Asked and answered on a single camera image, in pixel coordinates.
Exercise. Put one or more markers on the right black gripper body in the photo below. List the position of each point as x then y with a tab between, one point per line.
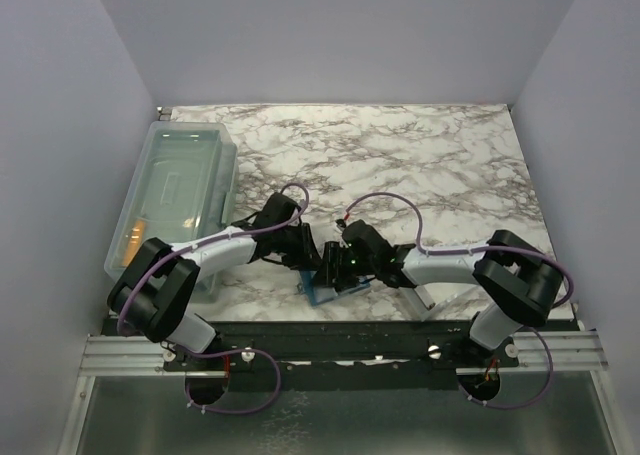
350	268

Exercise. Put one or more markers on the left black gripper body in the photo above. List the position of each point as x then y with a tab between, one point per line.
289	245

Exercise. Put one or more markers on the teal leather card holder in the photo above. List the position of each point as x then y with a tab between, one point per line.
319	295

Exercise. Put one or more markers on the clear acrylic card box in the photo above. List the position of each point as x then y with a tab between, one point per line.
438	301

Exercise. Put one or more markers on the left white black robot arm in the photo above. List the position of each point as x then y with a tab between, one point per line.
152	295

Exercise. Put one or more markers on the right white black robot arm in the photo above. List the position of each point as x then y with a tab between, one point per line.
522	282

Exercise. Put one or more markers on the clear plastic storage bin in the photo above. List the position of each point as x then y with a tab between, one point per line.
184	186

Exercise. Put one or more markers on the orange tool in bin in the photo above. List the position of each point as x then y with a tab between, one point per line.
134	240

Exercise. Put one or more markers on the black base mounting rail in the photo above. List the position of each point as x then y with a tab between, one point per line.
248	351

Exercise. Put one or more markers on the aluminium extrusion rail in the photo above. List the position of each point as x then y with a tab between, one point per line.
565	351

